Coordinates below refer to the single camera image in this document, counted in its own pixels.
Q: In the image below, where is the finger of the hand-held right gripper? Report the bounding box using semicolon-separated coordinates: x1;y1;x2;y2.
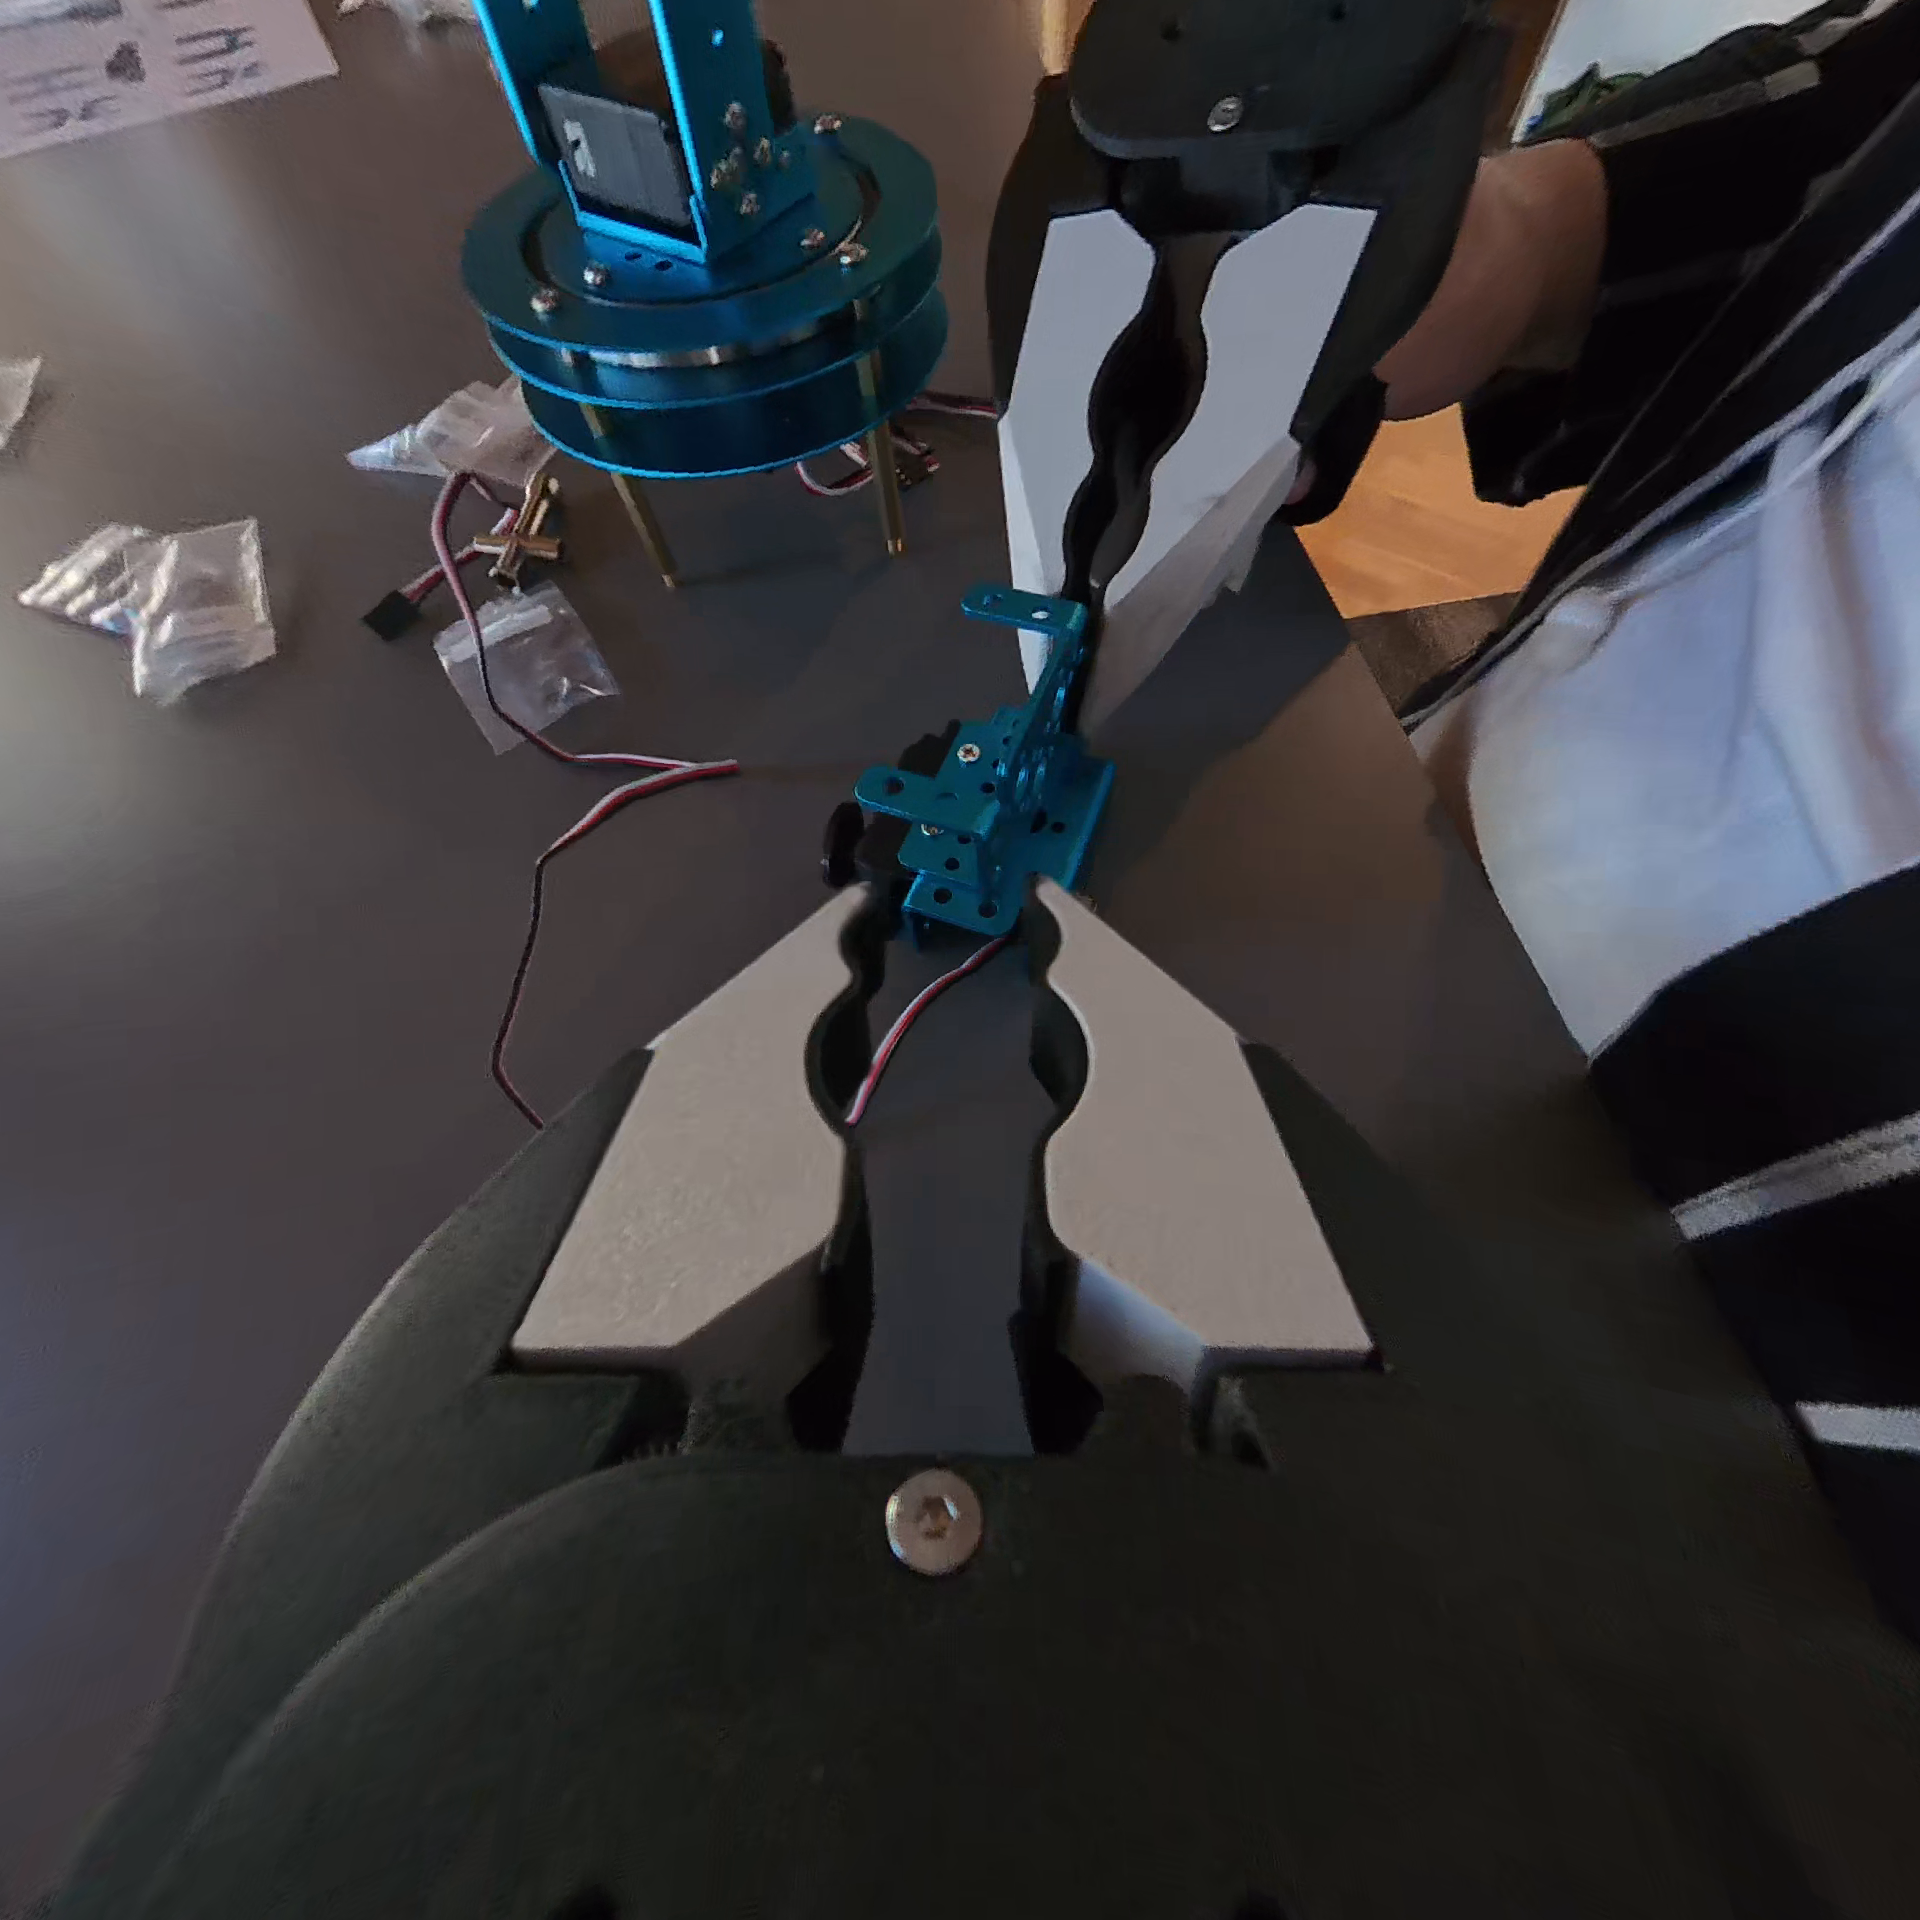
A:
1102;200;1389;639
999;207;1202;692

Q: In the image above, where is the robot arm servo cable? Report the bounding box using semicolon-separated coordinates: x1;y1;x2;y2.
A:
791;390;1004;501

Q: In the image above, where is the person's white shirt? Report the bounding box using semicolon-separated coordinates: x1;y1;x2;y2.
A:
1410;270;1920;1052

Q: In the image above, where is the brass cross wrench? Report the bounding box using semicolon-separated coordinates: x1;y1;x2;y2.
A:
470;468;572;578

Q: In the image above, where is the printed instruction sheet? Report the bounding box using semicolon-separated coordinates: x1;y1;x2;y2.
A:
0;0;338;159

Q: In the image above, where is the person's right hand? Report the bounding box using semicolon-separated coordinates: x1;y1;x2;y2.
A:
1282;141;1622;518

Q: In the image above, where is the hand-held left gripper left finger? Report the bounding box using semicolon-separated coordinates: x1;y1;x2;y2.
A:
508;882;886;1382

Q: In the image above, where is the person's black striped jacket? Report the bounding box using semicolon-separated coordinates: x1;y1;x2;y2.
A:
1410;30;1920;1653

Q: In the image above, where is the red white black servo cable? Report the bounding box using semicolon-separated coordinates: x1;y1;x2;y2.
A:
363;468;1041;1128

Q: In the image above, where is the dark grey desk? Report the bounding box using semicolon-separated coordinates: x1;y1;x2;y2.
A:
0;0;1689;1920

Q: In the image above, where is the blue servo bracket assembly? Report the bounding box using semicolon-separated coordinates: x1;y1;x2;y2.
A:
815;586;1119;954

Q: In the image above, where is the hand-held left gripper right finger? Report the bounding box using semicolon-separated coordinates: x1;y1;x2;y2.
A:
1023;882;1378;1382

